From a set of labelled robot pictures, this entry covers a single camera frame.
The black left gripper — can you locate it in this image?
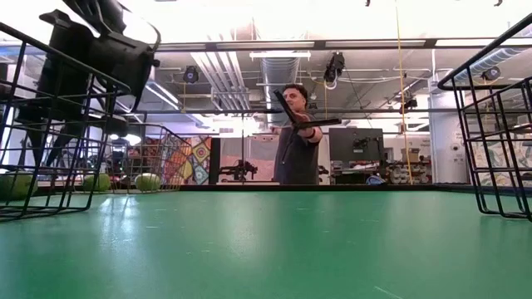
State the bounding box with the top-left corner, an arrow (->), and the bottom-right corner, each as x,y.
18,9 -> 161,167

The green cucumber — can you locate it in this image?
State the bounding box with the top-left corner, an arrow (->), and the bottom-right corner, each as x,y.
81,173 -> 112,193
0,171 -> 39,202

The pale green lime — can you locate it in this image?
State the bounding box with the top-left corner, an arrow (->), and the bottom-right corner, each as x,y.
134,172 -> 162,193

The black round ceiling device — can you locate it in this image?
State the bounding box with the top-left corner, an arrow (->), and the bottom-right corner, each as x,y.
480,65 -> 503,82
182,65 -> 200,85

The white ceiling light fixture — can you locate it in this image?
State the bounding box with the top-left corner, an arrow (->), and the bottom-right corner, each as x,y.
249,51 -> 312,62

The person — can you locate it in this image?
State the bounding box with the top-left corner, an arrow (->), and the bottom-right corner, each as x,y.
269,84 -> 325,186

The green table mat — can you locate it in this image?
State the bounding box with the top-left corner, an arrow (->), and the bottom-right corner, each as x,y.
0,190 -> 532,299

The black angled tool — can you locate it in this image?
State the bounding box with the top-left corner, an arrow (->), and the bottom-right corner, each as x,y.
273,89 -> 342,130

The black monitor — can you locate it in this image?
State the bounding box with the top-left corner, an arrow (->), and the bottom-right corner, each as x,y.
328,127 -> 386,164

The thin black horizontal rod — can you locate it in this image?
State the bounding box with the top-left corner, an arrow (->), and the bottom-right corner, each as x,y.
116,107 -> 462,115

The cardboard box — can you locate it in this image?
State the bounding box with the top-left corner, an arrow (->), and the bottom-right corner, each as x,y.
400,147 -> 421,164

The white pillar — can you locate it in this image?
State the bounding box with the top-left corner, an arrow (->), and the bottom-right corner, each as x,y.
428,82 -> 471,185

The black wire basket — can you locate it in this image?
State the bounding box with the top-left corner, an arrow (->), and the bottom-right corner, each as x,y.
0,22 -> 132,221
438,14 -> 532,221

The bronze wire basket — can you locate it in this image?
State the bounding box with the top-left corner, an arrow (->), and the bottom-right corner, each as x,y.
106,123 -> 193,194

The colourful patterned wall panel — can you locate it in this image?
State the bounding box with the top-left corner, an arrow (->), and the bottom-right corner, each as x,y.
160,135 -> 213,186

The black overhead frame beam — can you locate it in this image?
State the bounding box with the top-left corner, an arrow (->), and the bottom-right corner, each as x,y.
155,37 -> 500,53

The silver ceiling duct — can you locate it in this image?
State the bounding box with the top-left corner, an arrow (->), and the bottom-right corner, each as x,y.
452,47 -> 527,84
259,56 -> 301,125

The black hanging ceiling camera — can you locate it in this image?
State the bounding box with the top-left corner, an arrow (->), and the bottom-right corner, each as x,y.
323,51 -> 347,91

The yellow hanging cable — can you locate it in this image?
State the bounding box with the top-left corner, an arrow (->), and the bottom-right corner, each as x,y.
393,0 -> 413,184

